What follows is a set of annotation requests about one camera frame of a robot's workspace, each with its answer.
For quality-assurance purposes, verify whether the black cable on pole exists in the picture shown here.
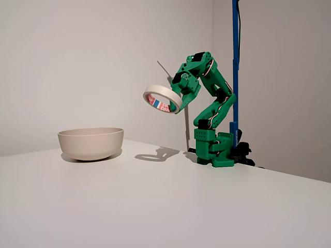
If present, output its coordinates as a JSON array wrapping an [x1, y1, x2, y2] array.
[[236, 0, 243, 67]]

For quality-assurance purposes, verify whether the beige masking tape roll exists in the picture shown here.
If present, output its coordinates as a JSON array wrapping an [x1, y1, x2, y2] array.
[[142, 84, 183, 115]]

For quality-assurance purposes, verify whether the blue vertical pole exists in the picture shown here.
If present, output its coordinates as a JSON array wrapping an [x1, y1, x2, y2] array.
[[229, 0, 242, 150]]

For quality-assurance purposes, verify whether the beige bowl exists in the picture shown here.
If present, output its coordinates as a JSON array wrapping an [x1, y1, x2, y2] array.
[[57, 127, 125, 162]]

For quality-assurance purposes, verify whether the black table clamp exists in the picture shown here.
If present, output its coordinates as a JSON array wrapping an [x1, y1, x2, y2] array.
[[232, 128, 256, 167]]

